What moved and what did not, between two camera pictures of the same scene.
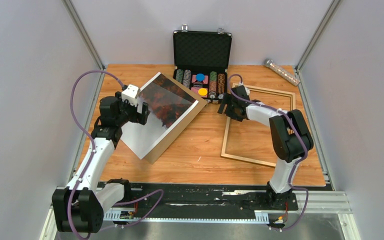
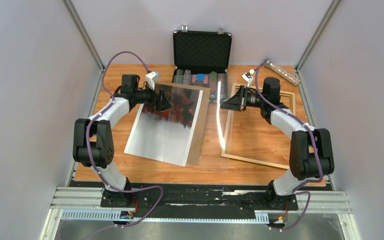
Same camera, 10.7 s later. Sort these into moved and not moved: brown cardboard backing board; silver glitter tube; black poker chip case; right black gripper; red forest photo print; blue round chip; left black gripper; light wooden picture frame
Moved: brown cardboard backing board; right black gripper; light wooden picture frame; red forest photo print; left black gripper
Not moved: black poker chip case; silver glitter tube; blue round chip
